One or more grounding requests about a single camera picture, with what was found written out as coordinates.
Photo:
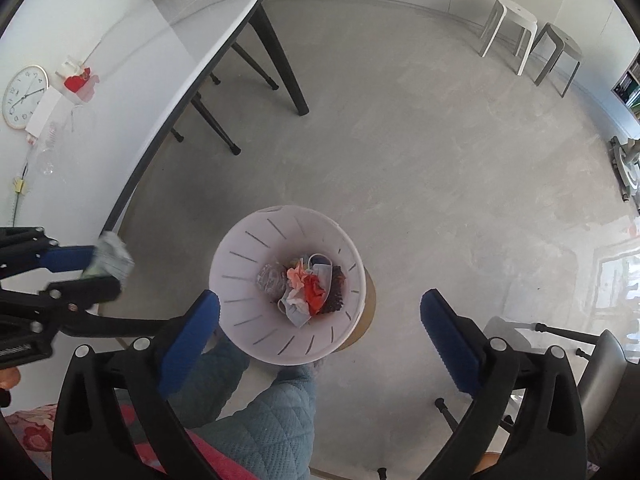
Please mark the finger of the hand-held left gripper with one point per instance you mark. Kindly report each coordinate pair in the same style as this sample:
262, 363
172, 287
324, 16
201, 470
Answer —
65, 257
85, 292

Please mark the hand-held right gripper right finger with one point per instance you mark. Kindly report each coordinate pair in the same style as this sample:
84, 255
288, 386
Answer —
445, 335

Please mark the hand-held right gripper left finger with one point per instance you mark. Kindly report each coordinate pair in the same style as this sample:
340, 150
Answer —
190, 345

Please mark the snack wrapper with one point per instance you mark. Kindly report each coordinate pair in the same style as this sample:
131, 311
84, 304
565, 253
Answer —
112, 257

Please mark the white slotted waste bin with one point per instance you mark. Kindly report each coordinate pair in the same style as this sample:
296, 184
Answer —
240, 260

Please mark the clear plastic bag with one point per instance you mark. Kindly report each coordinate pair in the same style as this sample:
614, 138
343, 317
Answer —
270, 280

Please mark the black foam net sleeve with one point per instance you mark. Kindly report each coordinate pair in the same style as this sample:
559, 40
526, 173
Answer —
337, 295

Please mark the pink paper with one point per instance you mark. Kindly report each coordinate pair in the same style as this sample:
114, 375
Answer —
297, 277

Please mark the red paper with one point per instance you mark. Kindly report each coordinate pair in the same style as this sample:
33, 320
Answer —
316, 297
75, 83

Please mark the person's left hand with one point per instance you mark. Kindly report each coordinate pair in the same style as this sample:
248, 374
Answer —
7, 379

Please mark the round wooden base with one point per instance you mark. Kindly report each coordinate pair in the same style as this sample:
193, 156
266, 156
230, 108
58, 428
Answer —
369, 305

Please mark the person's blue quilted pants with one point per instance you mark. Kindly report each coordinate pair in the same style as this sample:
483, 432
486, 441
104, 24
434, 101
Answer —
270, 425

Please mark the red floral cloth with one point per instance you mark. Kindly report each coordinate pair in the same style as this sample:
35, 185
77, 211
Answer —
30, 440

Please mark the clear plastic cup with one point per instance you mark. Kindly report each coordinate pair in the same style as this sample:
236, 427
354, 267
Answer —
80, 120

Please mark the grey chair with black legs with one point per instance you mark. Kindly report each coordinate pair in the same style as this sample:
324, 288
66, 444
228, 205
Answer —
220, 132
600, 375

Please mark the round white clock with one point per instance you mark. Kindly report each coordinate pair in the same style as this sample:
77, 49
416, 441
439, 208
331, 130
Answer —
22, 97

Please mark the small white plug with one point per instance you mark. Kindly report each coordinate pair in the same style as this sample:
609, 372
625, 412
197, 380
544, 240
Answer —
67, 67

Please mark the grey floor appliance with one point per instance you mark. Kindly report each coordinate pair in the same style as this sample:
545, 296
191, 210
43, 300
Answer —
631, 175

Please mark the white table with black legs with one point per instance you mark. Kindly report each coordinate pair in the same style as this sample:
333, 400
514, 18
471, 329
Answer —
210, 0

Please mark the bookshelf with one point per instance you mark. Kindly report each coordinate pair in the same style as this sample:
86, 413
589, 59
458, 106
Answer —
631, 85

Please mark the grey stool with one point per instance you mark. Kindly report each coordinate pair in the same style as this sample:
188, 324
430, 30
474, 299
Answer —
562, 37

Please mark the white stool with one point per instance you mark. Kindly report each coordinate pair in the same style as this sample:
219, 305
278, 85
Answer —
515, 10

